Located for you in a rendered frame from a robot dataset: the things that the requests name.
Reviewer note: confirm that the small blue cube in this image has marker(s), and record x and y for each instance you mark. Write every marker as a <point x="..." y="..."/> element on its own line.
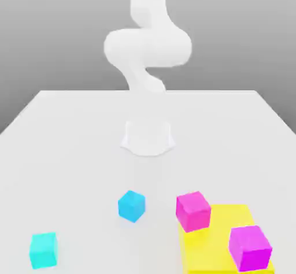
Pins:
<point x="131" y="206"/>

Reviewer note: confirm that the small purple cube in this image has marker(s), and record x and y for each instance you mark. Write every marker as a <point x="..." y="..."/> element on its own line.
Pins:
<point x="250" y="247"/>

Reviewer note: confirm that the large yellow box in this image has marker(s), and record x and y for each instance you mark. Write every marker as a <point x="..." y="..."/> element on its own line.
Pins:
<point x="208" y="248"/>

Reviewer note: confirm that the small cyan cube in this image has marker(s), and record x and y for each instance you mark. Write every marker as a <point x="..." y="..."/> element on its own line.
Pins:
<point x="43" y="250"/>

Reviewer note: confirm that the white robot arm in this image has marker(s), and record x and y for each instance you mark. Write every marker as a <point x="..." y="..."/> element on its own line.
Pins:
<point x="148" y="47"/>

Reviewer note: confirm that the small pink cube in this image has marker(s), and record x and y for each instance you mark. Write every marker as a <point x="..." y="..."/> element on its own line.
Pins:
<point x="193" y="211"/>

